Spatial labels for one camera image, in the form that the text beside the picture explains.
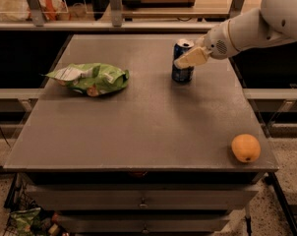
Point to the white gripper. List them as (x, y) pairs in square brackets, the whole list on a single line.
[(217, 40)]

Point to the blue pepsi can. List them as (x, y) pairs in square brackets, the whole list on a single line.
[(182, 75)]

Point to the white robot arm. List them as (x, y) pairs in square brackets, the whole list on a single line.
[(273, 23)]

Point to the green rice chip bag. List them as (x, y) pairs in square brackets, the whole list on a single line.
[(92, 79)]

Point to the white orange bag on shelf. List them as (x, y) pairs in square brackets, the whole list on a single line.
[(19, 10)]

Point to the green snack bag in basket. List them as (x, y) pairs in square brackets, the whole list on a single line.
[(27, 222)]

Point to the orange fruit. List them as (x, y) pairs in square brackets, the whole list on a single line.
[(246, 148)]

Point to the grey drawer cabinet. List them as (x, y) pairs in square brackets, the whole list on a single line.
[(154, 157)]

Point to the upper grey drawer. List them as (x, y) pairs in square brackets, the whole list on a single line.
[(70, 197)]

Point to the grey drawer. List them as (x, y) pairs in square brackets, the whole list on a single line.
[(70, 197), (143, 223)]

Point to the lower grey drawer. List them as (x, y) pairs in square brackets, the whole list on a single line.
[(143, 223)]

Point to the metal shelf rail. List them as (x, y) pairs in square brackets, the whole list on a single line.
[(107, 26)]

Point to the wire basket with snacks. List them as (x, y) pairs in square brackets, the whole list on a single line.
[(18, 199)]

